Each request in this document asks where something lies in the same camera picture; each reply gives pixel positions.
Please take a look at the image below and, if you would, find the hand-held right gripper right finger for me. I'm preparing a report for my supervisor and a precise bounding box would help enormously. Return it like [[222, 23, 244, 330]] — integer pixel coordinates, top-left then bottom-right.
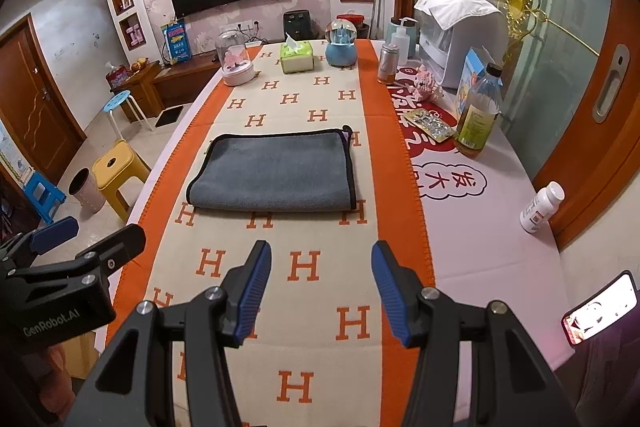
[[371, 241, 587, 427]]

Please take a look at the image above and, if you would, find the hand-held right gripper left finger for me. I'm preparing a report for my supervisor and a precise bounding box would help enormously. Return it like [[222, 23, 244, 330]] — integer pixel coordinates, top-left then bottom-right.
[[66, 240, 273, 427]]

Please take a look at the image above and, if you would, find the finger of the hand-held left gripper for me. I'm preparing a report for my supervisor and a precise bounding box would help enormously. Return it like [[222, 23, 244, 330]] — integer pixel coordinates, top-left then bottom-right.
[[0, 216, 80, 268], [10, 224, 147, 293]]

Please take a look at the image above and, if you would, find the grey towel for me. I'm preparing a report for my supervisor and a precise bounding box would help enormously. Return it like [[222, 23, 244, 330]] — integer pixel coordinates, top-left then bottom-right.
[[186, 125, 359, 212]]

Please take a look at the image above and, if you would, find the person's left hand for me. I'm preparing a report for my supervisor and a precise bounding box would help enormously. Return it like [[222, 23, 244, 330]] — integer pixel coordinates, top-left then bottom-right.
[[15, 337, 71, 425]]

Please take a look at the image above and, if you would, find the blue step stool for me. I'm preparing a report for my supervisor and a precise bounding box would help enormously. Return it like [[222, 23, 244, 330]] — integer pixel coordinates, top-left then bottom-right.
[[23, 171, 67, 225]]

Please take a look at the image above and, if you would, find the pink waste bin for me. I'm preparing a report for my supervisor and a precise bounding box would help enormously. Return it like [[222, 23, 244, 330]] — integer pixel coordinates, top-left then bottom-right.
[[68, 167, 107, 214]]

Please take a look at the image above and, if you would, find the orange and cream printed blanket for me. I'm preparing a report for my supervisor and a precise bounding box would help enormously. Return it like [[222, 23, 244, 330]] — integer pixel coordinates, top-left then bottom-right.
[[102, 39, 436, 427]]

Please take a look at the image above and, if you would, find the yellow plastic stool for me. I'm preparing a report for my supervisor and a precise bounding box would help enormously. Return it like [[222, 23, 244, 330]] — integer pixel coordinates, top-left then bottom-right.
[[92, 140, 152, 223]]

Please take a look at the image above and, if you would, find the white printed tablecloth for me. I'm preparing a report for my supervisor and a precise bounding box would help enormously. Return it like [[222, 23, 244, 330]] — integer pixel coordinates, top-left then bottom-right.
[[385, 57, 573, 373]]

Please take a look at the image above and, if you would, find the blue round stool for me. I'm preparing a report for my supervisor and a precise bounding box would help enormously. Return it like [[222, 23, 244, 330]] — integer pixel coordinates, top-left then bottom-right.
[[103, 90, 155, 140]]

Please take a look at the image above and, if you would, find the pill blister pack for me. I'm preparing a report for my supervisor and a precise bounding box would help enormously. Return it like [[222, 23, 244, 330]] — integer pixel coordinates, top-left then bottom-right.
[[413, 111, 457, 142]]

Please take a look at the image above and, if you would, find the red tissue pack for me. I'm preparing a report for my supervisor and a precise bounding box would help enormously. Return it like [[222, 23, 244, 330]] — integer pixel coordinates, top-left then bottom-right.
[[105, 63, 133, 88]]

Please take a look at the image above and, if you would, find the white pill bottle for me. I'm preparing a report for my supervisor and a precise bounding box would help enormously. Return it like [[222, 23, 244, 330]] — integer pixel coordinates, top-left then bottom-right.
[[519, 181, 566, 235]]

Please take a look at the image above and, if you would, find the wooden tv cabinet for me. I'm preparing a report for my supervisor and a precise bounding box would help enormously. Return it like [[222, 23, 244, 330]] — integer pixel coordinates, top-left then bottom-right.
[[111, 52, 223, 124]]

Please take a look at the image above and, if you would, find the yellow liquid glass bottle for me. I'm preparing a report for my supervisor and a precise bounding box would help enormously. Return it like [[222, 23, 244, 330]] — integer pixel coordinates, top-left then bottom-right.
[[454, 63, 504, 158]]

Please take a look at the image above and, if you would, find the pink plush toy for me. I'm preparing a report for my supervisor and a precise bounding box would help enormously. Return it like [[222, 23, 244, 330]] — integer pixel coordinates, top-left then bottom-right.
[[398, 64, 445, 100]]

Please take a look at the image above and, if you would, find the smartphone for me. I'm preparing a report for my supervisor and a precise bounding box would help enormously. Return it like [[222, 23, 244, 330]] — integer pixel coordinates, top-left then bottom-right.
[[561, 270, 639, 347]]

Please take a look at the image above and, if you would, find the colourful cardboard box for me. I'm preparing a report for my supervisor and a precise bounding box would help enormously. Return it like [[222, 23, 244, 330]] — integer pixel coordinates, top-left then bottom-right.
[[454, 47, 493, 120]]

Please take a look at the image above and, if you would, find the metal can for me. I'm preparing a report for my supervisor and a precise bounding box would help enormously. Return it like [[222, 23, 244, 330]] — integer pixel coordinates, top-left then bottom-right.
[[377, 43, 400, 84]]

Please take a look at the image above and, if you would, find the pink glass dome lamp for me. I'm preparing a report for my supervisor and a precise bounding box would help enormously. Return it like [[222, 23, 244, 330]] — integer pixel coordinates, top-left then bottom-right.
[[215, 30, 256, 86]]

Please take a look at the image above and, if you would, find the blue printed box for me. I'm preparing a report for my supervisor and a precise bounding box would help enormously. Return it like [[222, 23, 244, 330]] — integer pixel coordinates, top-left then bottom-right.
[[160, 20, 193, 66]]

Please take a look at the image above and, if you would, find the green tissue box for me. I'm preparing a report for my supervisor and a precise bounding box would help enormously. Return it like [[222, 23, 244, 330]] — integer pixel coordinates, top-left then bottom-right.
[[279, 34, 315, 74]]

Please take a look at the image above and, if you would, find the blue snow globe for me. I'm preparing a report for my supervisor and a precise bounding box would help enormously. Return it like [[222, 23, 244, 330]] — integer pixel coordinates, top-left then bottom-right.
[[325, 20, 359, 68]]

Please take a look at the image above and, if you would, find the white squeeze bottle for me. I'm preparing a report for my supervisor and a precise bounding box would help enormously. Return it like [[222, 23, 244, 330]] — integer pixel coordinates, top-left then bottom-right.
[[391, 17, 418, 60]]

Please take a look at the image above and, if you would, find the teal tumbler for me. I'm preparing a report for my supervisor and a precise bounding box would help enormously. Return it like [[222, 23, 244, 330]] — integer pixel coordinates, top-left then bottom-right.
[[384, 18, 421, 58]]

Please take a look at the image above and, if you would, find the white countertop appliance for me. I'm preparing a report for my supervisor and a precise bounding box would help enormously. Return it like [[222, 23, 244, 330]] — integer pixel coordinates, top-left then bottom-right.
[[413, 0, 509, 90]]

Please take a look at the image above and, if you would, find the black air fryer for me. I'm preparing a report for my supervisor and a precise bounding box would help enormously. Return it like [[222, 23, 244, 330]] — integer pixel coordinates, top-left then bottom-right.
[[283, 10, 313, 42]]

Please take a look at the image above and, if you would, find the red lidded pot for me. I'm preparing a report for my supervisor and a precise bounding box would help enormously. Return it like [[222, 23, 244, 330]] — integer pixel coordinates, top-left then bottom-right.
[[336, 12, 366, 40]]

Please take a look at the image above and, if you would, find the wooden sliding glass door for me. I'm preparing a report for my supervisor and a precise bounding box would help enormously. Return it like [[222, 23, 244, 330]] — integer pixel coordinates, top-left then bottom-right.
[[400, 0, 640, 253]]

